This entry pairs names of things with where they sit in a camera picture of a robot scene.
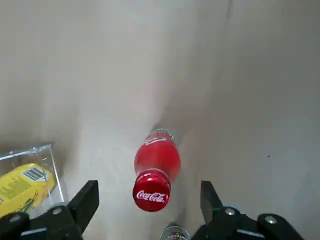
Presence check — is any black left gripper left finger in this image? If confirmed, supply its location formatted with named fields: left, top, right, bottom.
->
left=0, top=179, right=100, bottom=240

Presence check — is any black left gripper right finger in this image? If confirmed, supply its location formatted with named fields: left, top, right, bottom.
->
left=191, top=179, right=306, bottom=240

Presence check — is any red cola bottle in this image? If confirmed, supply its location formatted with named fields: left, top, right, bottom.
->
left=132, top=128, right=181, bottom=213
left=159, top=224, right=193, bottom=240

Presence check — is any clear acrylic stepped shelf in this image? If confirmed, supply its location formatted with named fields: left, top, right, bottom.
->
left=0, top=141, right=65, bottom=218

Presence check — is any yellow label drink bottle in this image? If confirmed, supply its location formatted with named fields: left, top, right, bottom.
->
left=0, top=162, right=56, bottom=218

